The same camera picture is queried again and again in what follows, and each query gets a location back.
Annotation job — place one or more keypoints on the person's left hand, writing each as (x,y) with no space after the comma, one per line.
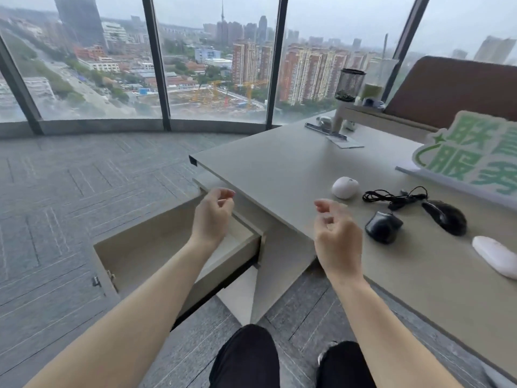
(211,222)

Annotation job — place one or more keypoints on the person's right hand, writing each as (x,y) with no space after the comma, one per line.
(337,242)

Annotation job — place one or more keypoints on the person's left fingers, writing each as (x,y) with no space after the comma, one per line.
(223,194)

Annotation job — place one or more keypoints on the person's right fingers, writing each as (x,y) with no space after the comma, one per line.
(329,209)

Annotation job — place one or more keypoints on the person's right forearm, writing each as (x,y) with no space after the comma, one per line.
(383,331)

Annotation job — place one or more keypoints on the person's left forearm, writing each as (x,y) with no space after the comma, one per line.
(133,319)

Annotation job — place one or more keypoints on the round white mouse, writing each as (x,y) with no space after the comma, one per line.
(345,187)

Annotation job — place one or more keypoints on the black computer mouse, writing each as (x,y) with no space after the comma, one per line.
(383,227)

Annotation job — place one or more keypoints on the white paper sheet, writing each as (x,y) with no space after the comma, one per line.
(345,142)

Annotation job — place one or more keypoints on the black clip bar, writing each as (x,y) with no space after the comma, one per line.
(325,130)

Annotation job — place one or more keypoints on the beige open desk drawer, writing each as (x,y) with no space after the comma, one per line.
(153,248)

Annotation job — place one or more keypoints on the white desk riser shelf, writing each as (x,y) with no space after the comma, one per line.
(377,119)

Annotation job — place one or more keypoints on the grey window sill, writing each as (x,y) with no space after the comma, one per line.
(121,127)

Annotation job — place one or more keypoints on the black mesh pen holder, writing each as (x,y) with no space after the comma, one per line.
(349,84)

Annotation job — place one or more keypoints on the clear cup with green drink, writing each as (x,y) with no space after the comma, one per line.
(375,82)

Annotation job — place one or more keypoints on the grey shoe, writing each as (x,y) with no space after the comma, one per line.
(324,352)

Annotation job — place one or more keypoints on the dark window mullion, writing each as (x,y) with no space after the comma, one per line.
(18,88)
(406,44)
(156,60)
(277,60)

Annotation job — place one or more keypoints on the green and white sign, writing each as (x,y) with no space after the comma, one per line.
(470,155)

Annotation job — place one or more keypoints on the small metal drawer lock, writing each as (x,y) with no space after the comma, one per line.
(96,281)

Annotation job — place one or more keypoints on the person's right leg black trousers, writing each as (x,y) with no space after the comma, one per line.
(347,367)

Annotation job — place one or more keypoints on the person's leg black trousers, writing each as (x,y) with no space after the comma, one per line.
(246,359)
(347,367)

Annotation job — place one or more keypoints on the person's left leg black trousers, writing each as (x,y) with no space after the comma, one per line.
(246,359)

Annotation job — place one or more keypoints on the flat white mouse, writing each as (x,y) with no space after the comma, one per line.
(495,256)

